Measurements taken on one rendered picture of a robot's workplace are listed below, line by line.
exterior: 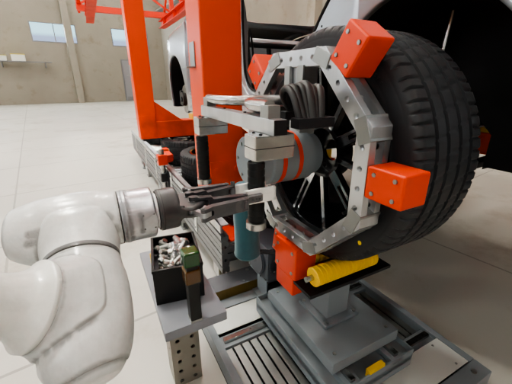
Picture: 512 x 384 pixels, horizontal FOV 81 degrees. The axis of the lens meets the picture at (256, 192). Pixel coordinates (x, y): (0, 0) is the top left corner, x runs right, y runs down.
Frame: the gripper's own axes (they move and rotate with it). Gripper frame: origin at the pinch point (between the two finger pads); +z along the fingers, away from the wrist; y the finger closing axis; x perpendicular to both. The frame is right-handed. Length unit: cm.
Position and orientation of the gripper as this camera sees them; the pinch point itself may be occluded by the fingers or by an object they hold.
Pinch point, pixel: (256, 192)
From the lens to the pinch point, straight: 62.0
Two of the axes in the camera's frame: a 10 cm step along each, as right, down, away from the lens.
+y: 4.7, 3.1, -8.3
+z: 8.8, -1.6, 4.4
